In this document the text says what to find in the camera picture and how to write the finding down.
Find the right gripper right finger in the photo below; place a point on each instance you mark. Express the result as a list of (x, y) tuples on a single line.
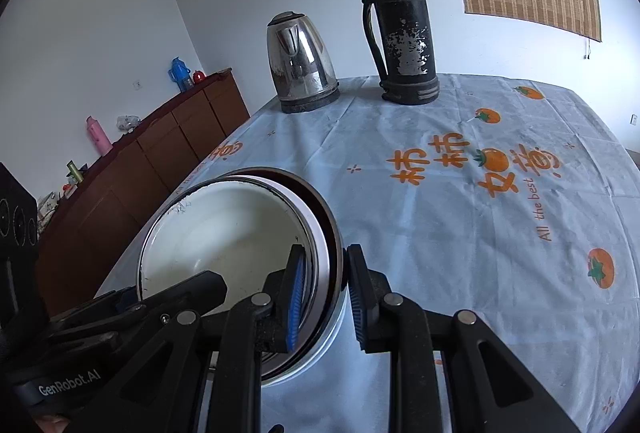
[(446, 372)]

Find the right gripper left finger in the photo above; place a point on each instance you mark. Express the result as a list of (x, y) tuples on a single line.
[(265, 322)]

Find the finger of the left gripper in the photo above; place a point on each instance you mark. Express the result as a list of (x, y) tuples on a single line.
[(120, 315)]

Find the stainless steel bowl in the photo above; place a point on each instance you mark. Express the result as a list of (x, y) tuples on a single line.
[(326, 303)]

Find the white enamel bowl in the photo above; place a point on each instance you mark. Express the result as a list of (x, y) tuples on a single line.
[(241, 229)]

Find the person's left hand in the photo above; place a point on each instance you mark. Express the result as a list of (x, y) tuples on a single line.
[(51, 424)]

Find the brown wooden sideboard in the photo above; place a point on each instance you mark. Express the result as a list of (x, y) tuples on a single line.
[(91, 229)]

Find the green can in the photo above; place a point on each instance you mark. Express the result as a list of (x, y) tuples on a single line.
[(75, 172)]

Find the pink thermos bottle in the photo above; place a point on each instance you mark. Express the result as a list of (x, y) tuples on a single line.
[(98, 136)]

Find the light blue printed tablecloth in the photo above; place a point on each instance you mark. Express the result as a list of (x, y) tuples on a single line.
[(507, 197)]

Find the crumpled plastic bag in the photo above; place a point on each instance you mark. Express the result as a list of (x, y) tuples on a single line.
[(127, 123)]

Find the small red object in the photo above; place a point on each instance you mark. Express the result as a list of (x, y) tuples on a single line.
[(198, 76)]

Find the blue thermos jug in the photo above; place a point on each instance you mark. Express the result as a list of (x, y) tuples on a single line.
[(180, 74)]

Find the stainless electric kettle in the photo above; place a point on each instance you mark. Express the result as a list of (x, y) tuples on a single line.
[(300, 65)]

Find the black thermos flask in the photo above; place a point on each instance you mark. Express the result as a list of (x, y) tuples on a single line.
[(399, 36)]

